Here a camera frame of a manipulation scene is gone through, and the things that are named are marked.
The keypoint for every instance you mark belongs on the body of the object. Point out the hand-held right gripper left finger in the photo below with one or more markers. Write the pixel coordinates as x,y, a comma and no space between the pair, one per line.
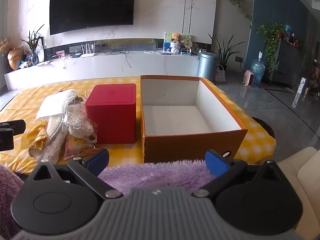
98,158

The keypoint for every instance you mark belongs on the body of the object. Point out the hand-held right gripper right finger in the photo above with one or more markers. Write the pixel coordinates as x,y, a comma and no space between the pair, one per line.
217,161

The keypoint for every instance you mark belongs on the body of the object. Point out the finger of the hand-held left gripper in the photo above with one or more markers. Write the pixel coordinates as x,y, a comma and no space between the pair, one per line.
6,140
15,126

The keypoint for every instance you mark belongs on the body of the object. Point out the yellow cloth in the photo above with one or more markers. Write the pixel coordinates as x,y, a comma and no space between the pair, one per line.
35,136

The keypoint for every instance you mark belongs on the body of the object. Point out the silver orange snack packet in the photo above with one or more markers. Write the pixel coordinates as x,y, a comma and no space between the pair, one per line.
77,147

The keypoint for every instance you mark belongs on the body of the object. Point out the beige towel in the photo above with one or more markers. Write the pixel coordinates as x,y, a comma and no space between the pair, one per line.
51,135

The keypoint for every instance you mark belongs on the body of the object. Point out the plastic white bundle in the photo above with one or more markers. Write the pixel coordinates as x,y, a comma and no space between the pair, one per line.
78,120

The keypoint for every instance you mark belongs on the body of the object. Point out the white cloth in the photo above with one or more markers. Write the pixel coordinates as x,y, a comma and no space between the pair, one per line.
53,103

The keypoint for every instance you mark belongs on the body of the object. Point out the orange cardboard box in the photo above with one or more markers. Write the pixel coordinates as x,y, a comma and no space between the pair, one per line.
175,145

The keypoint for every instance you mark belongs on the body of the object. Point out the yellow checkered tablecloth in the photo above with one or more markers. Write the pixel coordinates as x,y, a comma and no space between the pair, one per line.
20,100

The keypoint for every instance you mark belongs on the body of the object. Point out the red cube box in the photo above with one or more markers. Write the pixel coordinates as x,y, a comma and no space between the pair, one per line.
112,117

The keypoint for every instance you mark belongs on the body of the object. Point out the purple fluffy blanket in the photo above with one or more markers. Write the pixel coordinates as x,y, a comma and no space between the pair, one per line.
155,175

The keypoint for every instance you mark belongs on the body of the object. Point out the blue snack bags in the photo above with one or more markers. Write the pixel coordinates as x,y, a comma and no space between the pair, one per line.
25,63

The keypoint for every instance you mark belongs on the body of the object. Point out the gold round vase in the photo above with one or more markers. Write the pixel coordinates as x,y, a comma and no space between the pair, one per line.
15,58

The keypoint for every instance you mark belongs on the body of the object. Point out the white paper sheets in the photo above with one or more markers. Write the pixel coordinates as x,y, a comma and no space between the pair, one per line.
44,63

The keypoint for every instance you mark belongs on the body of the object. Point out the green plant in glass vase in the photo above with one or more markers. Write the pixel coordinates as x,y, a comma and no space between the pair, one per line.
33,47

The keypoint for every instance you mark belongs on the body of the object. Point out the dried flower bunch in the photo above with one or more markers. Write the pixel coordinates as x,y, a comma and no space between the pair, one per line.
4,43

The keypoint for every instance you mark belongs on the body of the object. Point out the woven basket bag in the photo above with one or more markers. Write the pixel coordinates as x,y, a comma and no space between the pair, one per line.
220,76

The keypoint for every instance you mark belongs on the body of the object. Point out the small pink photo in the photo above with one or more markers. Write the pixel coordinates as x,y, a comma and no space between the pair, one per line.
60,54

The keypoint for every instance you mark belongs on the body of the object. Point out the pink heater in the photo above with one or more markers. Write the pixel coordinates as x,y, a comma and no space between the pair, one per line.
248,78

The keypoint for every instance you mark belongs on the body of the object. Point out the beige sofa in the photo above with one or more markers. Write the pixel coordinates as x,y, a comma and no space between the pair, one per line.
307,180

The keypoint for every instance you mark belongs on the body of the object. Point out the white marble television console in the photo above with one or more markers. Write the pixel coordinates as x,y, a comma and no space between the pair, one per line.
100,66

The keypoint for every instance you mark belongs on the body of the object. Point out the silver trash can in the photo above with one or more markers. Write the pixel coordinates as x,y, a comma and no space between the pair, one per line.
207,66

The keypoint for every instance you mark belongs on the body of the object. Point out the blue water bottle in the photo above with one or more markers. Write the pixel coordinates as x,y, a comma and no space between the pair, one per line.
257,70

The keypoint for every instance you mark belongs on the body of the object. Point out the white router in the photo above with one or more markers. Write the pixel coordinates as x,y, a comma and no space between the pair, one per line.
87,53

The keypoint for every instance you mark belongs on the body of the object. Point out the white standing strip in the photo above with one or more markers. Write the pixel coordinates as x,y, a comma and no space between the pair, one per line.
298,92

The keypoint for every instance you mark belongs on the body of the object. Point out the long-leaf floor plant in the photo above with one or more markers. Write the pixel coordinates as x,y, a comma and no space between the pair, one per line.
223,52

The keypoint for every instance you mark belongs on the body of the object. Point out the round white fan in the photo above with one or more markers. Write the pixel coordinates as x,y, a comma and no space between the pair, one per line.
187,44

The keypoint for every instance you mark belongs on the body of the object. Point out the dark grey cabinet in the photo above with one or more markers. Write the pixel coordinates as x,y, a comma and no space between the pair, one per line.
290,62

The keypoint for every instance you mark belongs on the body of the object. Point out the teddy bear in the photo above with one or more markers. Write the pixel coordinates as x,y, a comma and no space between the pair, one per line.
176,40

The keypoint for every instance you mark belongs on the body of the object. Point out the trailing pothos plant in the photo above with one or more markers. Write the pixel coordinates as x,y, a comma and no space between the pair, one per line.
271,45

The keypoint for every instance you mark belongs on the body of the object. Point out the green picture board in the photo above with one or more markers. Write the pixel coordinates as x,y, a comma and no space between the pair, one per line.
167,38

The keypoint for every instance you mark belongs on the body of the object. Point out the black picture frame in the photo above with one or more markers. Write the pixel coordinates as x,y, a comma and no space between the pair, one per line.
42,50

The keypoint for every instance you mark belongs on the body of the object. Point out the black wall television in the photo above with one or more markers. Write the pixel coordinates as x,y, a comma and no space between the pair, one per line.
92,5

